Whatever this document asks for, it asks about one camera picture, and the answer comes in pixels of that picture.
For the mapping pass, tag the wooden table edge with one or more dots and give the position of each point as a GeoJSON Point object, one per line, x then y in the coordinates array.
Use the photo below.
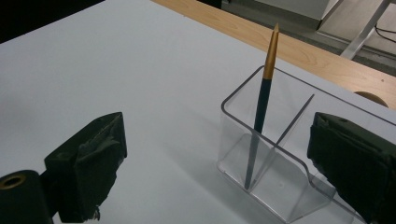
{"type": "Point", "coordinates": [280, 40]}

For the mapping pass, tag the clear acrylic pen holder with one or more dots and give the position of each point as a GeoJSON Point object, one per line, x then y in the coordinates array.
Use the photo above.
{"type": "Point", "coordinates": [280, 155]}

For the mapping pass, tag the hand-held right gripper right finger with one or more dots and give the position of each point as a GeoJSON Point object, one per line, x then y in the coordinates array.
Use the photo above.
{"type": "Point", "coordinates": [355, 165]}

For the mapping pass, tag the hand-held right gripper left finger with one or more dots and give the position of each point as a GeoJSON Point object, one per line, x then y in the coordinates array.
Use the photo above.
{"type": "Point", "coordinates": [87, 174]}

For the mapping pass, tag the dark green pen gold cap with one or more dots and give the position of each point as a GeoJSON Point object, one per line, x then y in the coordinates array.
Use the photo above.
{"type": "Point", "coordinates": [263, 102]}

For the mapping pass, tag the white metal stand leg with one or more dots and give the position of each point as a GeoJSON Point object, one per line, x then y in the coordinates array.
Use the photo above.
{"type": "Point", "coordinates": [364, 31]}

